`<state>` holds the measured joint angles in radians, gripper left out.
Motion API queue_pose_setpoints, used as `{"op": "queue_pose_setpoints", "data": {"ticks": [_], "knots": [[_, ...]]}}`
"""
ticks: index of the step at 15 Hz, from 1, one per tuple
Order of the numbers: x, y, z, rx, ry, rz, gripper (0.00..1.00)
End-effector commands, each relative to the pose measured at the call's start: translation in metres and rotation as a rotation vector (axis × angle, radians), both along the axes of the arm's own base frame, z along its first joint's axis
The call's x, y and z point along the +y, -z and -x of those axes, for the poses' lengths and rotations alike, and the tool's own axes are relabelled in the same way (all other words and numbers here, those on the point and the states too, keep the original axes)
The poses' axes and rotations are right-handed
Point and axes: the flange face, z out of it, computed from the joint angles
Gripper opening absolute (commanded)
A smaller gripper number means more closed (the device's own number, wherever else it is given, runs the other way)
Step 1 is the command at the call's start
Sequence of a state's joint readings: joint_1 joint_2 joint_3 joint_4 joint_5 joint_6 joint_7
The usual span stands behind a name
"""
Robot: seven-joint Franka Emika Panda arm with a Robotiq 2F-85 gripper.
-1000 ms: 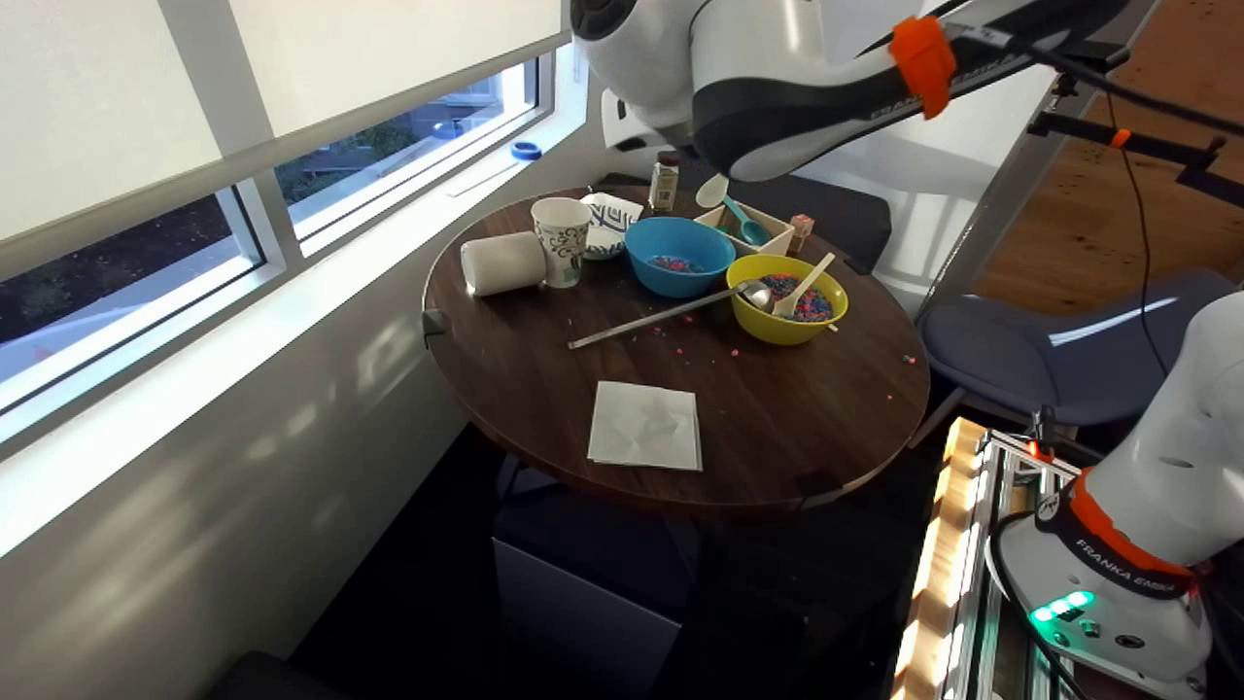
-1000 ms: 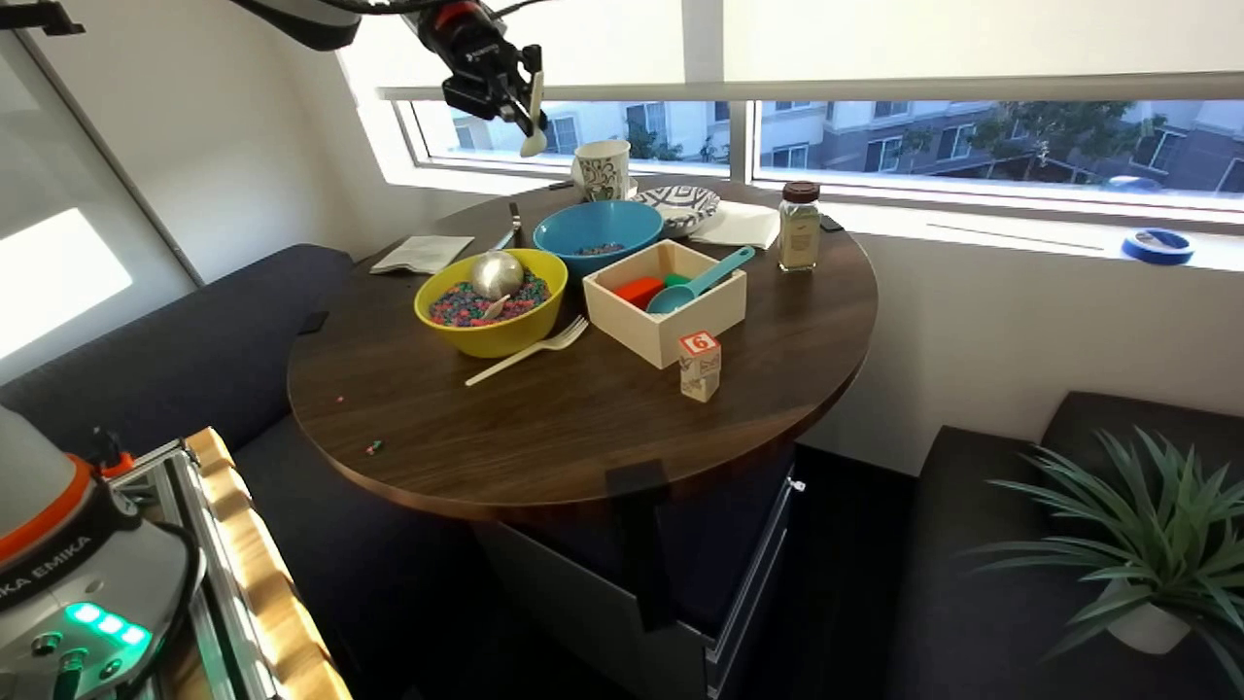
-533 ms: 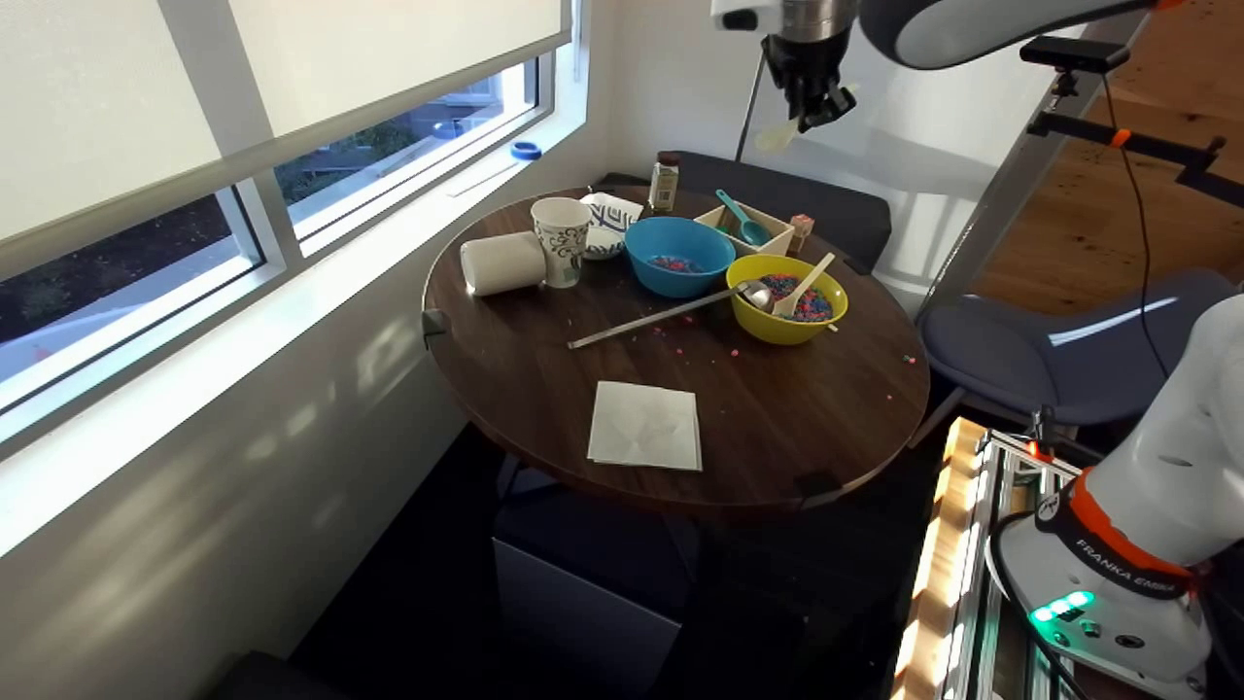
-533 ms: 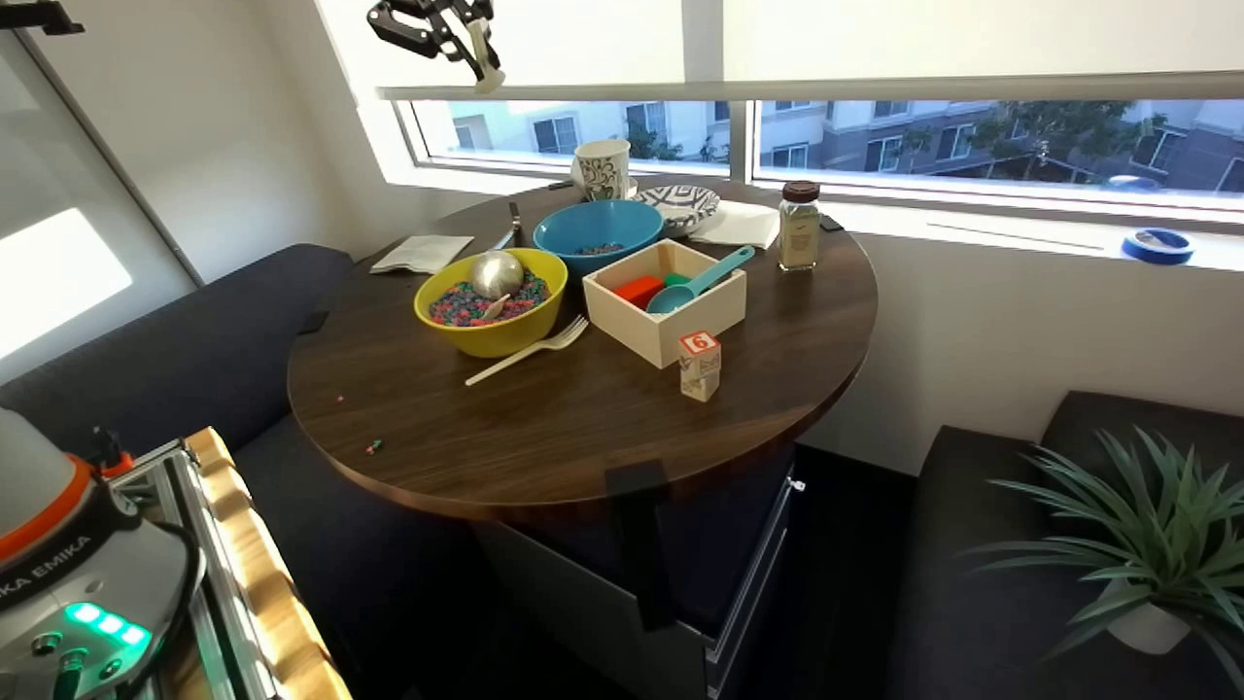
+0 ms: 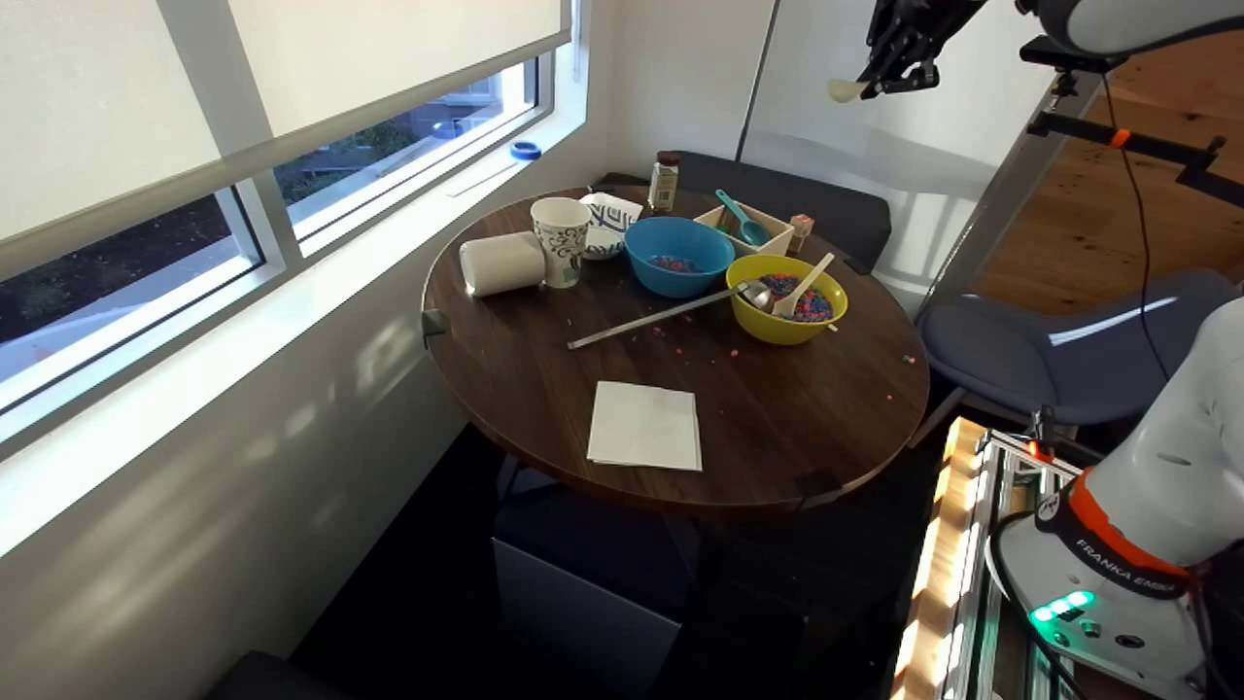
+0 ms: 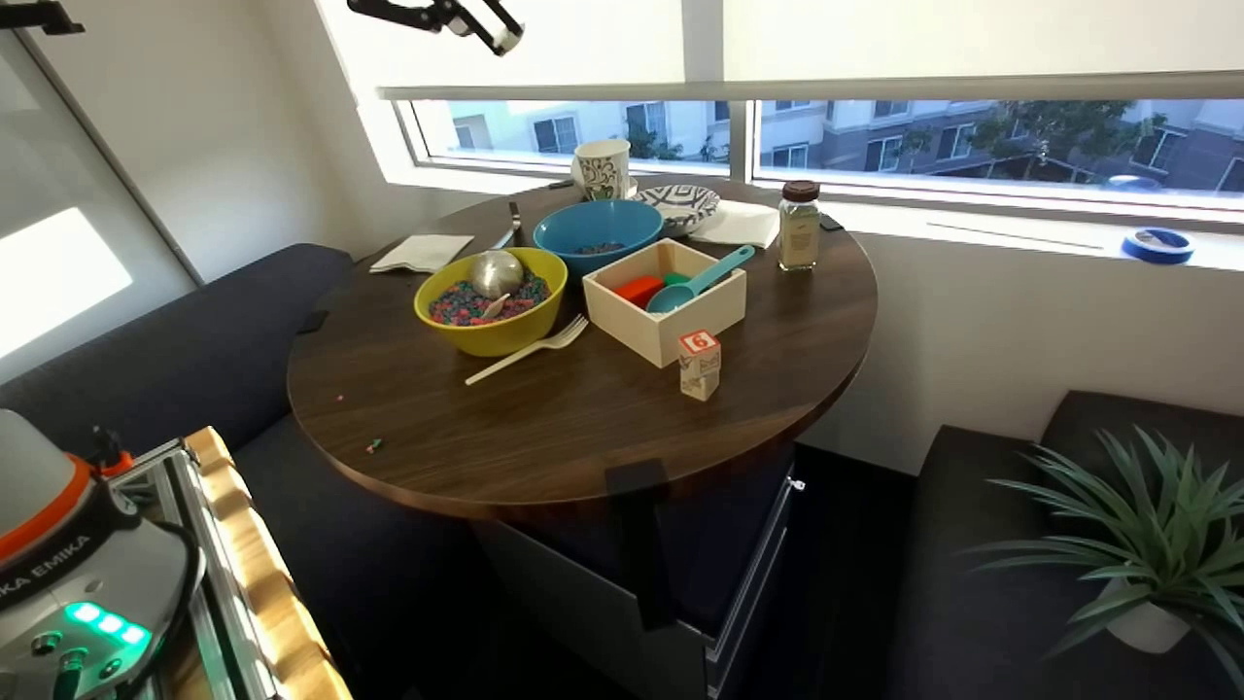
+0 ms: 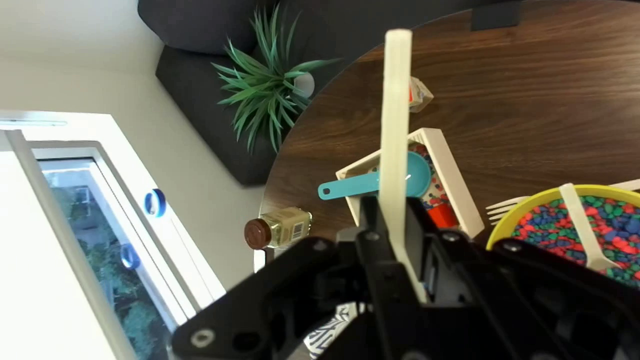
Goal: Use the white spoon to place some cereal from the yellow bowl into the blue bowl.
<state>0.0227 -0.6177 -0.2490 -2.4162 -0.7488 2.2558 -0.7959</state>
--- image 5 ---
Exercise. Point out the white paper napkin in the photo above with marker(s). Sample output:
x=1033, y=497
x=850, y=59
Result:
x=641, y=427

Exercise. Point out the black stereo camera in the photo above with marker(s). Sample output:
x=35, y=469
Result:
x=1070, y=55

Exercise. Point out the glass spice jar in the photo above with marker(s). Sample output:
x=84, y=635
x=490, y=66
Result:
x=661, y=185

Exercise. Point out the blue bowl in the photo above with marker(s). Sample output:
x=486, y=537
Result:
x=680, y=285

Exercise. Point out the long wooden stick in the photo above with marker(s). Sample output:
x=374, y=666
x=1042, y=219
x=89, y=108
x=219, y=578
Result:
x=648, y=321

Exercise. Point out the white plastic spoon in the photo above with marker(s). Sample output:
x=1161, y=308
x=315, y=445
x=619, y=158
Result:
x=842, y=92

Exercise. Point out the teal measuring scoop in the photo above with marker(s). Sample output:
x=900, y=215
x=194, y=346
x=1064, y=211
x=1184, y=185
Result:
x=744, y=219

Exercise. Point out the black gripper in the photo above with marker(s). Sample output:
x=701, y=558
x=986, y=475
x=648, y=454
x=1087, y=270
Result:
x=926, y=23

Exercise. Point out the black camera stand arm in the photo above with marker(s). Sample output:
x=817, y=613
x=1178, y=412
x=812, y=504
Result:
x=1169, y=151

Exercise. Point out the grey blue chair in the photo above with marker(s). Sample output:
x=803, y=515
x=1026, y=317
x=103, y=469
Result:
x=1034, y=364

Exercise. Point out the white plastic utensil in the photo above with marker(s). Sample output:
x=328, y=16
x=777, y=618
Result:
x=806, y=285

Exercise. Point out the white roller blind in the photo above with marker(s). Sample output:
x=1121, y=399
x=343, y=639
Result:
x=89, y=92
x=390, y=51

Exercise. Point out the white paper towel roll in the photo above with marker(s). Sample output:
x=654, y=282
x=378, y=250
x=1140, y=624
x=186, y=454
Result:
x=497, y=265

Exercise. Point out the yellow bowl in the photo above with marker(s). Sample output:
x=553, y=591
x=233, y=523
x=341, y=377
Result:
x=784, y=329

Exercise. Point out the blue dish on sill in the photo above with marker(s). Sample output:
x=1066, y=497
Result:
x=526, y=151

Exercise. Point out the light wooden box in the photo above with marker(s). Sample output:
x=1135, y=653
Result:
x=773, y=243

